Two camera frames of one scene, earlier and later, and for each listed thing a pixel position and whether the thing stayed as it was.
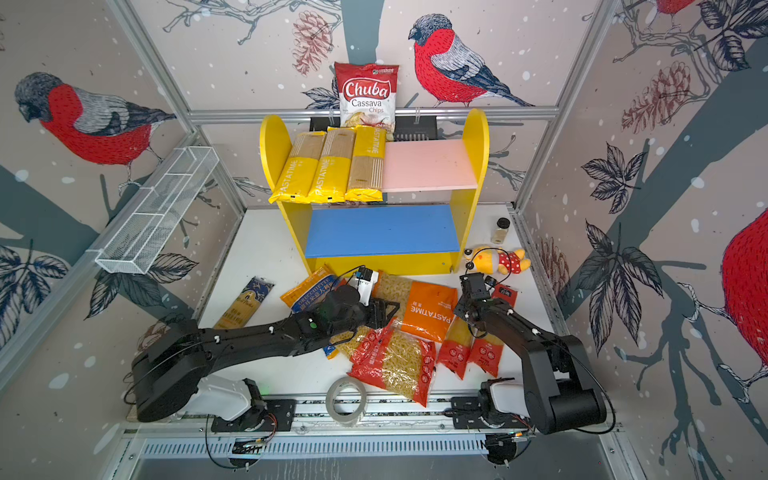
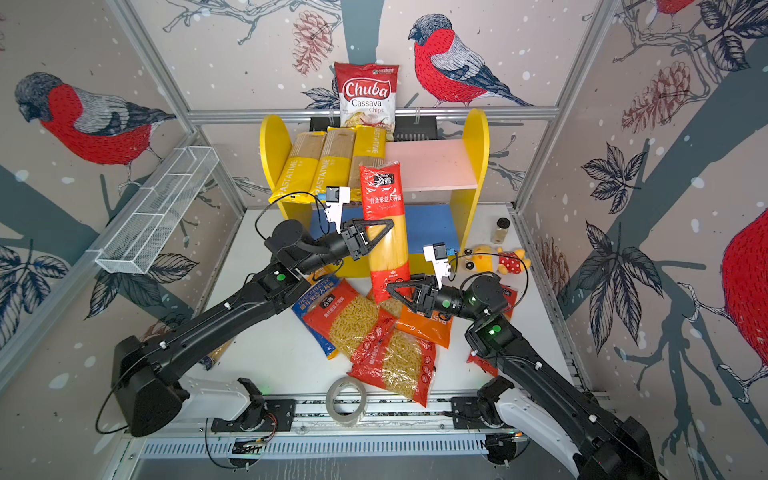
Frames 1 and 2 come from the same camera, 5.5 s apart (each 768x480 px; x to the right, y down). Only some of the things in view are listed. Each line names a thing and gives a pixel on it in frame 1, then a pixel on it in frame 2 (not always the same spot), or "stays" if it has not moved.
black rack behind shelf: [405, 128] stays
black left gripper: [383, 319] → [356, 241]
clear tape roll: [340, 418] stays
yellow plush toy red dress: [488, 260] stays
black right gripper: [458, 308] → [426, 297]
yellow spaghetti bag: [367, 168] stays
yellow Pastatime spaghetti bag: [296, 179] stays
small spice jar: [501, 230] stays
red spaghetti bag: [456, 349] → [385, 199]
